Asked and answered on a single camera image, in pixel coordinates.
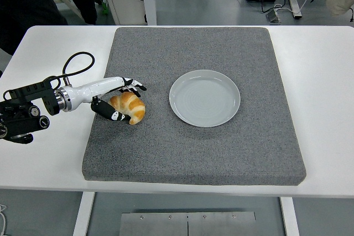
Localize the grey power adapter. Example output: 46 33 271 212
265 9 282 23

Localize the grey round plate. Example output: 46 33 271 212
169 69 241 128

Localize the person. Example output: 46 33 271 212
0 0 69 56

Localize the white table leg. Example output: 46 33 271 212
278 196 301 236
72 191 96 236

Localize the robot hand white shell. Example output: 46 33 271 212
69 76 147 125

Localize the grey speckled mat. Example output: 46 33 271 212
82 27 307 186

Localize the thin white cord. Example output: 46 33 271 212
0 204 8 234

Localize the golden croissant bread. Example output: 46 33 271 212
107 91 146 125

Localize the white floor cable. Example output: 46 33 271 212
272 0 319 15

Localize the grey metal plate with screws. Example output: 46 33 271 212
121 211 257 236

